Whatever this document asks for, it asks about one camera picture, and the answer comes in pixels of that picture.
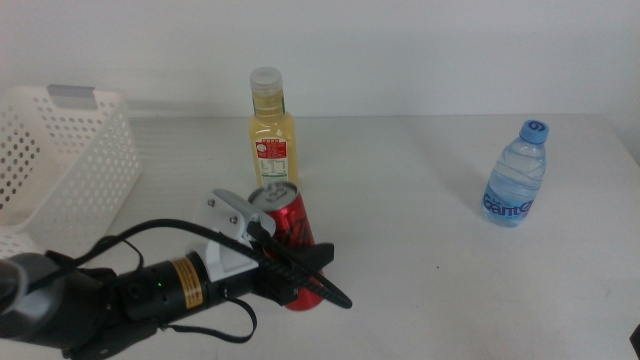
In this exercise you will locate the red soda can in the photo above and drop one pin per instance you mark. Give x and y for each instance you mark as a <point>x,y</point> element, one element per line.
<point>295,225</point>

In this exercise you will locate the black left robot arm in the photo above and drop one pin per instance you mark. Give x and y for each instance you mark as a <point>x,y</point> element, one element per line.
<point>150,290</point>

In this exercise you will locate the white perforated plastic basket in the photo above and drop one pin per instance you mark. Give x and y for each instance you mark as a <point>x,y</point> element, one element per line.
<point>75,175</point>

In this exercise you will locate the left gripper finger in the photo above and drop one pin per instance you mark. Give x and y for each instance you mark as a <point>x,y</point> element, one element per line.
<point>320,255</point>

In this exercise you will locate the clear water bottle blue cap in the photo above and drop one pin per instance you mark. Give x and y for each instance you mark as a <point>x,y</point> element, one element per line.
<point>515,175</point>

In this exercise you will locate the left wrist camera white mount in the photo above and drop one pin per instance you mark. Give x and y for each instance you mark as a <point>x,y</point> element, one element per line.
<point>225,260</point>

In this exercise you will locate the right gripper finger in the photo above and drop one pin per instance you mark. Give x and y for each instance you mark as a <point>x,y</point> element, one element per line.
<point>636,345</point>

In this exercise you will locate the yellow juice bottle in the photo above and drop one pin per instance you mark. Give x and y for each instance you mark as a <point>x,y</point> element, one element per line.
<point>272,135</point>

